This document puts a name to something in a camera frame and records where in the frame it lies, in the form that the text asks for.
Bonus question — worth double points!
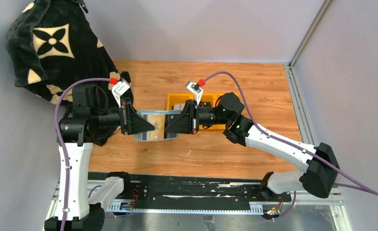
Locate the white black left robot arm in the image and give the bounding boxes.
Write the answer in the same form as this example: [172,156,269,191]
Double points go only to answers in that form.
[44,81,154,231]

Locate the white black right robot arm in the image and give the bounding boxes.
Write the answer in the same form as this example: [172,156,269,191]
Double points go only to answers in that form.
[165,92,339,200]

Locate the yellow middle plastic bin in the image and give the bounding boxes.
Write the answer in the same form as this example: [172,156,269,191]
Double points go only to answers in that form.
[189,93,218,130]

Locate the yellow left plastic bin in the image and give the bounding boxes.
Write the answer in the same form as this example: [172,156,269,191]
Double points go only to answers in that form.
[166,93,193,111]

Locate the black cream floral blanket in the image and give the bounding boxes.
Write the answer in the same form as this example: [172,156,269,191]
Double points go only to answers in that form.
[5,0,134,146]

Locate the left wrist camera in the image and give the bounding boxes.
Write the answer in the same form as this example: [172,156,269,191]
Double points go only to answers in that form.
[111,79,131,108]

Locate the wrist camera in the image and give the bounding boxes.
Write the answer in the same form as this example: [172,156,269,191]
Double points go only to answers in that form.
[185,81,204,105]
[111,79,131,108]

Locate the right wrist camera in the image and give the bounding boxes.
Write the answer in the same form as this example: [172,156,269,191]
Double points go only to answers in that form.
[185,81,204,105]

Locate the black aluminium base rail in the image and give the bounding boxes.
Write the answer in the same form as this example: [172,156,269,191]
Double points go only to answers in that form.
[53,171,344,220]

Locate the aluminium corner frame post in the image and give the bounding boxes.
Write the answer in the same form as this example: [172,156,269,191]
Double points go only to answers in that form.
[283,0,333,144]

